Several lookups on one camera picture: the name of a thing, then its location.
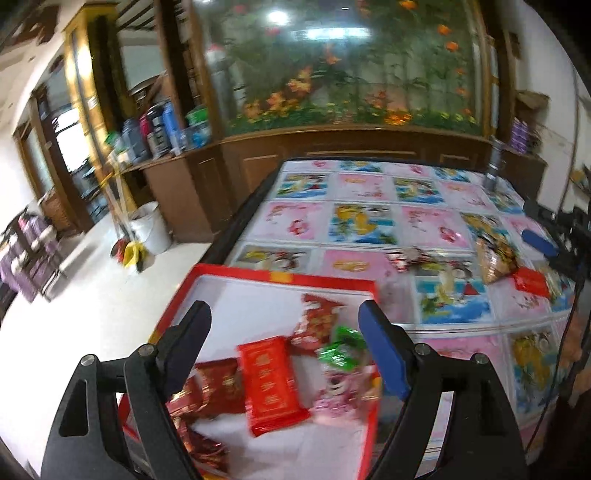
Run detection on brown gold snack bag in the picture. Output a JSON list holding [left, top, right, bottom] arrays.
[[476, 235, 519, 284]]

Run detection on pink bear snack packet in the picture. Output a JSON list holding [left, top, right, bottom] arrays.
[[311, 365, 382, 427]]

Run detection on red rectangular snack packet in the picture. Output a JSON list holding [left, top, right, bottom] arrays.
[[236, 336, 311, 437]]

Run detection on green snack packet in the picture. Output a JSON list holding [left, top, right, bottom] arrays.
[[315, 325, 367, 372]]

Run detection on red gift box tray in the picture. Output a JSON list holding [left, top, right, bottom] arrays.
[[150, 263, 378, 479]]

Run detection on dark red snack packet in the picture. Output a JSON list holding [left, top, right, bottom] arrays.
[[288, 293, 345, 355]]

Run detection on colourful fruit pattern tablecloth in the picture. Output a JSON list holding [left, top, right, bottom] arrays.
[[227, 159, 578, 471]]

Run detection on silver flashlight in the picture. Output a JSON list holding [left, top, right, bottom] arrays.
[[482, 136, 505, 193]]

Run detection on black square table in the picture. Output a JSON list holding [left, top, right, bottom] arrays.
[[200, 156, 591, 467]]

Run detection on purple bottles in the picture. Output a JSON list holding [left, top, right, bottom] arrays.
[[510, 117, 529, 155]]

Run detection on yellow dustpan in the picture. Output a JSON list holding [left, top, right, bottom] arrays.
[[122, 241, 147, 273]]

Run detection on white plastic bucket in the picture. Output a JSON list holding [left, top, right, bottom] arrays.
[[129, 201, 172, 255]]

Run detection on brown wooden cabinet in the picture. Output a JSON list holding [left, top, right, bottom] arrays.
[[115, 124, 546, 244]]

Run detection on blue thermos flask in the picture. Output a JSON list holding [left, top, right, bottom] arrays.
[[162, 101, 182, 155]]

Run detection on large glass aquarium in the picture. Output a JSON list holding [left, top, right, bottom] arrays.
[[192, 1, 482, 135]]

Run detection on black cable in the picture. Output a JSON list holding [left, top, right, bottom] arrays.
[[521, 276, 588, 453]]

